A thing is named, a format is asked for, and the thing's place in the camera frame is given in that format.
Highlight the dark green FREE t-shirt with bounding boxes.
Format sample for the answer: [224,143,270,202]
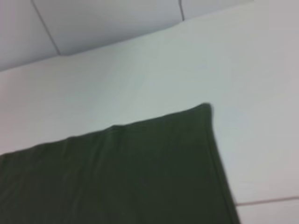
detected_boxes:
[0,102,241,224]

